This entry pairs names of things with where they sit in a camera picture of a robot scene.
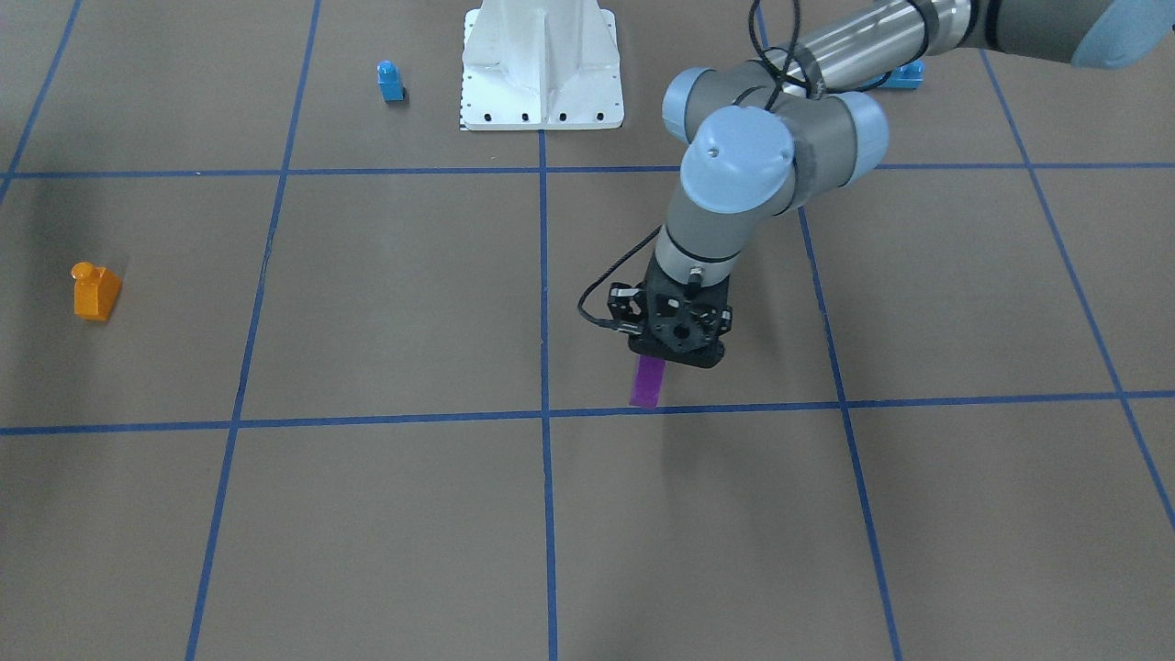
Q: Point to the purple block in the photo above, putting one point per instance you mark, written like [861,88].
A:
[647,384]

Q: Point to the small blue block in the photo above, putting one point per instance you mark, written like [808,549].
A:
[389,82]

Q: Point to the blue tape grid lines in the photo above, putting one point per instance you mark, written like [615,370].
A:
[344,406]

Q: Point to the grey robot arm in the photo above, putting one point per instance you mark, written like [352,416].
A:
[796,122]

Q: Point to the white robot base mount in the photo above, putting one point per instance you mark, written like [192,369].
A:
[540,65]

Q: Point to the orange trapezoid block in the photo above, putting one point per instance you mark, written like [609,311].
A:
[96,290]

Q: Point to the blue block behind arm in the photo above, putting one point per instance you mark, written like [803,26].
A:
[907,76]

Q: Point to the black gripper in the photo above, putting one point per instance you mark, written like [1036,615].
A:
[626,307]

